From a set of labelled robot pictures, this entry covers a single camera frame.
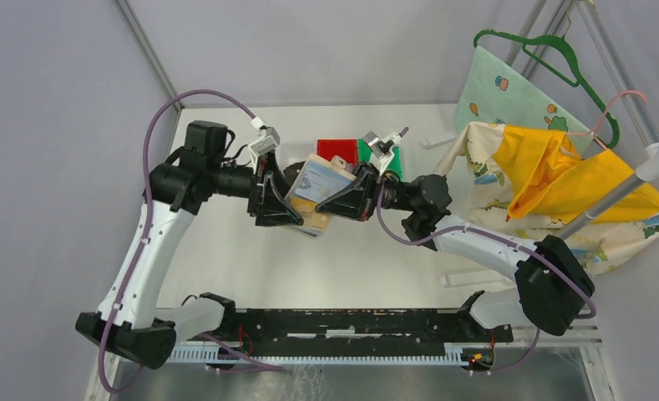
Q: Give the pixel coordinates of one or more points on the black cards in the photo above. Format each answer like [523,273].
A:
[292,171]

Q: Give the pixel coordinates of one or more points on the beige card holder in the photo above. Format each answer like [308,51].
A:
[318,180]

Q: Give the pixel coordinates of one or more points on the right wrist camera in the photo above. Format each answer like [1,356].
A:
[380,151]

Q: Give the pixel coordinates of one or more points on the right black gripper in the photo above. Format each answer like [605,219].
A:
[357,200]

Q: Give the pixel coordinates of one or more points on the green patterned cloth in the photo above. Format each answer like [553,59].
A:
[496,93]

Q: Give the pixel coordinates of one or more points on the dinosaur print cloth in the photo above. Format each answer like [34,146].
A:
[610,240]

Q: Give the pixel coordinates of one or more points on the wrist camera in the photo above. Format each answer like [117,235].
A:
[380,151]
[267,140]

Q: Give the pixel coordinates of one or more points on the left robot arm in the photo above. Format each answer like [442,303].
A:
[128,322]

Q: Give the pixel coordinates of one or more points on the yellow cloth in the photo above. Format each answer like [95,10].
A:
[548,176]

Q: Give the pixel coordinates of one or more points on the metal rack pole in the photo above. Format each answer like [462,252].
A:
[646,172]

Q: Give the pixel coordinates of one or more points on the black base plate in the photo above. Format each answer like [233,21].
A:
[344,333]

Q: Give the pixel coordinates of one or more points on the green plastic bin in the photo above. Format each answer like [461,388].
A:
[395,160]

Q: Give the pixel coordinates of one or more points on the red plastic bin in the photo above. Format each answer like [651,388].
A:
[346,149]

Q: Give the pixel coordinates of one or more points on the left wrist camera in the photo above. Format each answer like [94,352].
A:
[267,140]

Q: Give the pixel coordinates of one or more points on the green clothes hanger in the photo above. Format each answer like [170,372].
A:
[560,45]

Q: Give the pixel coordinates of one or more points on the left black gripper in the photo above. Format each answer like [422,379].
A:
[270,207]

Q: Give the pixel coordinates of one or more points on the clear plastic box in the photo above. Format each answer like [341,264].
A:
[433,141]

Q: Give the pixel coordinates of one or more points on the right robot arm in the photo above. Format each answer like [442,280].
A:
[551,288]

